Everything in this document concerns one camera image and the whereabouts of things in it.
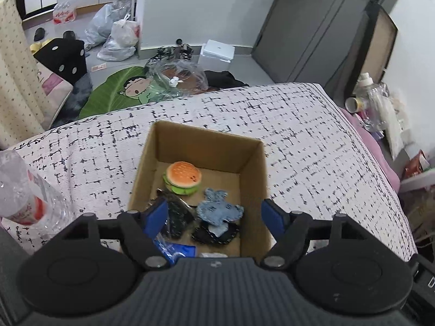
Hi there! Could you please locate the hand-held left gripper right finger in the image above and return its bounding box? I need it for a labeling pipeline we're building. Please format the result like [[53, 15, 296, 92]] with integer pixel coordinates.
[[260, 199, 369, 273]]

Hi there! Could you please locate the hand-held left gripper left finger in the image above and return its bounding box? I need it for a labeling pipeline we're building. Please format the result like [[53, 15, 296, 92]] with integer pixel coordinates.
[[64, 198, 170, 273]]

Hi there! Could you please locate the black speckled soft pouch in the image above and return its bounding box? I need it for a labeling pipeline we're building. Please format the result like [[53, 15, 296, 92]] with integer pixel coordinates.
[[159, 193, 198, 240]]

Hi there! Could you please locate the blue tissue pack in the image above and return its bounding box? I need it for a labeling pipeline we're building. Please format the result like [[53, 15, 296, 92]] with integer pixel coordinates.
[[152, 239, 198, 267]]

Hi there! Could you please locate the burger plush toy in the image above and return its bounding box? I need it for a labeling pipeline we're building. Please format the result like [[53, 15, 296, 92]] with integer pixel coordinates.
[[163, 161, 202, 196]]

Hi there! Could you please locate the blue denim soft toy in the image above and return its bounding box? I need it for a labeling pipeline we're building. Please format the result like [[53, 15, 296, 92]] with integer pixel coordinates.
[[197, 188, 245, 227]]

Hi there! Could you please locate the brown cardboard box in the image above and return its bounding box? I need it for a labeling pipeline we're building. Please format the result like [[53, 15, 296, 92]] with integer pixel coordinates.
[[127, 120, 274, 259]]

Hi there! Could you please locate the black and white patterned blanket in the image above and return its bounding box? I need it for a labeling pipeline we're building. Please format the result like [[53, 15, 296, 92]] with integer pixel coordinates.
[[0, 82, 418, 264]]

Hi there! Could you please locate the pink bedsheet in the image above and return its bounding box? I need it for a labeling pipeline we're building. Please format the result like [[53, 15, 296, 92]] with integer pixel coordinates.
[[339, 107, 401, 192]]

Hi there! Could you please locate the clear water bottle red label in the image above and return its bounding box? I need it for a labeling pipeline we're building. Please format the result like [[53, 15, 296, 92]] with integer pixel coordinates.
[[0, 149, 74, 240]]

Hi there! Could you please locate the green leaf cartoon rug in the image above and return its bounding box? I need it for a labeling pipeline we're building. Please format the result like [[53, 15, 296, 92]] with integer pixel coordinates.
[[77, 65, 164, 122]]

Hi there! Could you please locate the clear plastic bag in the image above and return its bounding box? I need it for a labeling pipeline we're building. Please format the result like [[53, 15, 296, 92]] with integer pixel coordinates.
[[145, 59, 209, 102]]

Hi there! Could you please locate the paper cup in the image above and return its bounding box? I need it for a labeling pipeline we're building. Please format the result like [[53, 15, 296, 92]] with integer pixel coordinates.
[[344, 96, 367, 114]]

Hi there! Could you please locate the grey fluffy rug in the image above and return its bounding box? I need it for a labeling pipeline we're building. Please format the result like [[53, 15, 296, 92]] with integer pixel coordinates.
[[51, 72, 95, 128]]

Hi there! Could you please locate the black cloth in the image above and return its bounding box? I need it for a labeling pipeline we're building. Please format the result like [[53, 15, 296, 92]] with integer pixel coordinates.
[[203, 70, 250, 89]]

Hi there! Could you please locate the filled white plastic bag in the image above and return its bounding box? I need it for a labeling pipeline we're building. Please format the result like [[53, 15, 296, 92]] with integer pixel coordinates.
[[373, 90, 410, 161]]

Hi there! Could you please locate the dark grey cloth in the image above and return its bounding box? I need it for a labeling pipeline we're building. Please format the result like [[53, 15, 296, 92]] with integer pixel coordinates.
[[0, 226, 38, 326]]

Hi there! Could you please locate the pink cushion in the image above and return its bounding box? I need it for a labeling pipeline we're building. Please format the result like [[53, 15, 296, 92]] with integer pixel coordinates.
[[35, 63, 74, 124]]

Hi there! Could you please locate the clear bottle with white cap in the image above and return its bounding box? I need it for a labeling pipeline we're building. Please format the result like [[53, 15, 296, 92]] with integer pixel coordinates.
[[353, 73, 390, 123]]

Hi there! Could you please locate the white box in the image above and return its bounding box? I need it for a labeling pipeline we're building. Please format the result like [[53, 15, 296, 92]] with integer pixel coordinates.
[[198, 39, 236, 73]]

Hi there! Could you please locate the black white-dotted cushion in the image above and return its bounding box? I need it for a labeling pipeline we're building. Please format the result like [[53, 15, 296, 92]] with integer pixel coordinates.
[[33, 38, 88, 83]]

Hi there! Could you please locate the white plastic bag red print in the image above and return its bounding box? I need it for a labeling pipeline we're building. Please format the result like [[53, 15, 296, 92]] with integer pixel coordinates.
[[108, 14, 141, 51]]

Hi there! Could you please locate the grey door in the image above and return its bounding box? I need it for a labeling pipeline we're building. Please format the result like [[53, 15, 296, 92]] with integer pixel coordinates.
[[251, 0, 372, 86]]

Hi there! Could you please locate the cream dotted mattress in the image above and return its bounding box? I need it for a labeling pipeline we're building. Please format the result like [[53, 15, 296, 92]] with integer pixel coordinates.
[[0, 0, 47, 151]]

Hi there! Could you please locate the brown framed board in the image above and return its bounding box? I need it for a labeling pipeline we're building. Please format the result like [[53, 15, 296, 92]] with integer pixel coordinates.
[[343, 0, 399, 100]]

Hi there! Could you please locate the grey plastic bag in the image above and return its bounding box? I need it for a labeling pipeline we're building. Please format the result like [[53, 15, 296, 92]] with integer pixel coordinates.
[[84, 0, 134, 48]]

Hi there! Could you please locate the pack of water bottles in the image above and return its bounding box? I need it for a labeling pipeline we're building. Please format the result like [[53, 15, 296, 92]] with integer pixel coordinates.
[[52, 1, 77, 25]]

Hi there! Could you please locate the tangle of black cables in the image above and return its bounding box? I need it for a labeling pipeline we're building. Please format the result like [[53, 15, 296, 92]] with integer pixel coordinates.
[[154, 38, 194, 62]]

